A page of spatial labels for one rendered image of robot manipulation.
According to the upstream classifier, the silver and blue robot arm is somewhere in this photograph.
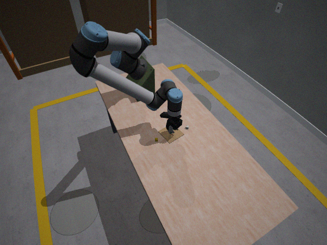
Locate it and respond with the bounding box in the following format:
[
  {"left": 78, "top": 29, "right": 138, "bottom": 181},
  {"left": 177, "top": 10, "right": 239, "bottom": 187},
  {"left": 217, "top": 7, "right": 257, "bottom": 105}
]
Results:
[{"left": 69, "top": 21, "right": 183, "bottom": 119}]

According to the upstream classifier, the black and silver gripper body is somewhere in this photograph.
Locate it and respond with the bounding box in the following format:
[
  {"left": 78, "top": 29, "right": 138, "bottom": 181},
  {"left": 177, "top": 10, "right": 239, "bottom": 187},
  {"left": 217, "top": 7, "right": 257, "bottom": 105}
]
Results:
[{"left": 167, "top": 115, "right": 182, "bottom": 130}]

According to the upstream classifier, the tan flat mat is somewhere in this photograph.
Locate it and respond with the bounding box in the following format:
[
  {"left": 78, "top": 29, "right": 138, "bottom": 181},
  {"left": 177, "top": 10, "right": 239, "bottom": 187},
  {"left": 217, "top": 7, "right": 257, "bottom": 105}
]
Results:
[{"left": 158, "top": 127, "right": 184, "bottom": 143}]

